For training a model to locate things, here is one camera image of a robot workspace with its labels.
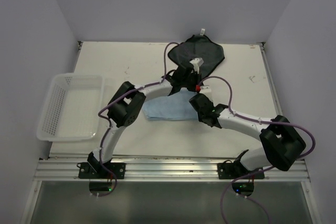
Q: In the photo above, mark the white plastic basket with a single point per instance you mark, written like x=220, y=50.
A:
x=69, y=113

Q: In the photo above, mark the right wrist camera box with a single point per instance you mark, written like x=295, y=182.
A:
x=203, y=89

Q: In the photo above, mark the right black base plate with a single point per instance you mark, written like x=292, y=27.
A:
x=233, y=170

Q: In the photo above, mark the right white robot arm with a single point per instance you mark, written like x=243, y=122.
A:
x=281, y=144

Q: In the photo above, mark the light blue towel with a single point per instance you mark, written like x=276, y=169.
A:
x=175, y=107

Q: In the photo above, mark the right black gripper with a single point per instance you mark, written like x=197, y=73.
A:
x=199, y=117

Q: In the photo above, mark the dark grey towel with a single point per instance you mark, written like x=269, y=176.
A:
x=198, y=46

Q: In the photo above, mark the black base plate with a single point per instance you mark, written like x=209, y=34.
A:
x=87, y=172
x=233, y=170

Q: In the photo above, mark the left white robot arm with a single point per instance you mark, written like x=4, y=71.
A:
x=126, y=104

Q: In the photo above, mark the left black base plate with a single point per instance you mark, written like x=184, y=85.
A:
x=87, y=172

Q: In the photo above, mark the aluminium mounting rail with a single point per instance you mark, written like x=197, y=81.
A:
x=160, y=169

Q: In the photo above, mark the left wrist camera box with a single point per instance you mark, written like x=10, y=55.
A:
x=197, y=62

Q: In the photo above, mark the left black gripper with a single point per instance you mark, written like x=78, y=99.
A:
x=198, y=81

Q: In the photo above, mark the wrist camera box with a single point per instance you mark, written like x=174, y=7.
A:
x=197, y=62
x=203, y=89

